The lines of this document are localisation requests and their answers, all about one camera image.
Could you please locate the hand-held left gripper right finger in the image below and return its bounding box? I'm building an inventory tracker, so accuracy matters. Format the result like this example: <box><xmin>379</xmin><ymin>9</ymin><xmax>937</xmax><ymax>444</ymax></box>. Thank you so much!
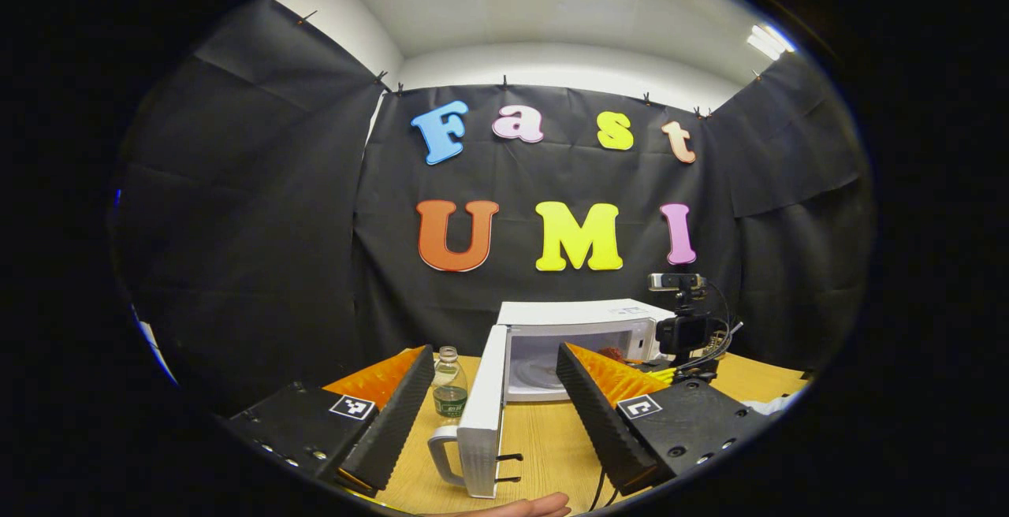
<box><xmin>555</xmin><ymin>342</ymin><xmax>779</xmax><ymax>497</ymax></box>

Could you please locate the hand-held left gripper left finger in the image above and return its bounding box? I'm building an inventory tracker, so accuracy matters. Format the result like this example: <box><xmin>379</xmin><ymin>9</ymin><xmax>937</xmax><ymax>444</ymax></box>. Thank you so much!
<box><xmin>227</xmin><ymin>344</ymin><xmax>437</xmax><ymax>500</ymax></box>

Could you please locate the white microwave oven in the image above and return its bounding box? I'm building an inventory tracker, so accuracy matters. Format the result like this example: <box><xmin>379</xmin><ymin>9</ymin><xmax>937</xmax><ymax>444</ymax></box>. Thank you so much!
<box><xmin>428</xmin><ymin>298</ymin><xmax>677</xmax><ymax>500</ymax></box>

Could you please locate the clear plastic water bottle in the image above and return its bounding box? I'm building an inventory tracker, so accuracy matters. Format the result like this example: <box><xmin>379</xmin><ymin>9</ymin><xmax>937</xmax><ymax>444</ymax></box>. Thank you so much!
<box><xmin>431</xmin><ymin>346</ymin><xmax>469</xmax><ymax>419</ymax></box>

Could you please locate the glass turntable plate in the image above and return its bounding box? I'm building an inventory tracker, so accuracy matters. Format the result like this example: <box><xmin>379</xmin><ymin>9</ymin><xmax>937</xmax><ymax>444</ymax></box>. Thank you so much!
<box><xmin>516</xmin><ymin>353</ymin><xmax>588</xmax><ymax>392</ymax></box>

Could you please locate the black backdrop cloth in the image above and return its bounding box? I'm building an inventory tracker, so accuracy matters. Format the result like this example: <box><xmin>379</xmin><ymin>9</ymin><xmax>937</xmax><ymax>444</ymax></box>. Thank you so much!
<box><xmin>110</xmin><ymin>0</ymin><xmax>876</xmax><ymax>415</ymax></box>

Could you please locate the ceiling light panel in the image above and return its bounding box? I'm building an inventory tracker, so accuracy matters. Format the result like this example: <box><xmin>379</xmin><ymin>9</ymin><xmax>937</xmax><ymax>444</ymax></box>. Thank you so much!
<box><xmin>747</xmin><ymin>24</ymin><xmax>795</xmax><ymax>61</ymax></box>

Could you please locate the black cable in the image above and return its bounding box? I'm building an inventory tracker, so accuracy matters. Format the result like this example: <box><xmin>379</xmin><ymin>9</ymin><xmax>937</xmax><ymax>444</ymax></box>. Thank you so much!
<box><xmin>590</xmin><ymin>466</ymin><xmax>617</xmax><ymax>511</ymax></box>

